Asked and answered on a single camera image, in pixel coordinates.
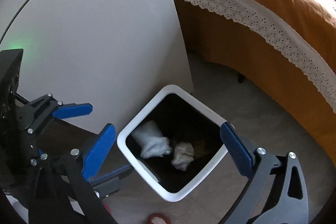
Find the white paper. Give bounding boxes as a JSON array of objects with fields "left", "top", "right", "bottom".
[{"left": 130, "top": 121, "right": 172, "bottom": 159}]

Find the white tissue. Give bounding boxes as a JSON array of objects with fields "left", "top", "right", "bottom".
[{"left": 171, "top": 143, "right": 194, "bottom": 171}]

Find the white trash bin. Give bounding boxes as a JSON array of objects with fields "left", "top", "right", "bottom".
[{"left": 117, "top": 85, "right": 227, "bottom": 202}]

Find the red slipper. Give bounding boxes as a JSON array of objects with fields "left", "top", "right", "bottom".
[{"left": 145, "top": 213, "right": 171, "bottom": 224}]

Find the white desk side panel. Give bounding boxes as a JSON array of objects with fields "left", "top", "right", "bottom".
[{"left": 1, "top": 0, "right": 193, "bottom": 133}]

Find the white lace bed sheet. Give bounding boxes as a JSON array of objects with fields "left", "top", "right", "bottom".
[{"left": 184, "top": 0, "right": 335, "bottom": 109}]

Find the orange bed cover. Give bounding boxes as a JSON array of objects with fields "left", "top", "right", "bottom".
[{"left": 174, "top": 0, "right": 335, "bottom": 159}]

